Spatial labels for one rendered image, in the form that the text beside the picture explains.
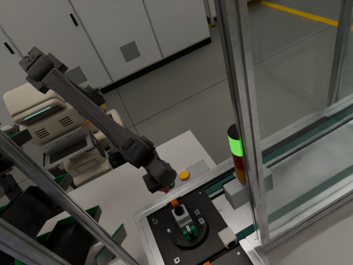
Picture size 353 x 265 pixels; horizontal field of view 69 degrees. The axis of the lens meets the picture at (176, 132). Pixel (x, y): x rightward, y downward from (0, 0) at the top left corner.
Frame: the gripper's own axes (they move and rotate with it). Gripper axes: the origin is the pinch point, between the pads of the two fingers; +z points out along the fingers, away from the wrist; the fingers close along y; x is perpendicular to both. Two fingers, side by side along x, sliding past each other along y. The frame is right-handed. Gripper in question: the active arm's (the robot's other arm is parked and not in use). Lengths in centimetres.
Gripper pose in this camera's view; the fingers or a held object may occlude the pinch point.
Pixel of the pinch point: (166, 190)
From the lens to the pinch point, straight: 94.6
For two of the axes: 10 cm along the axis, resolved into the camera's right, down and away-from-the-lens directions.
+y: 8.8, -4.6, 1.4
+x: -4.1, -5.6, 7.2
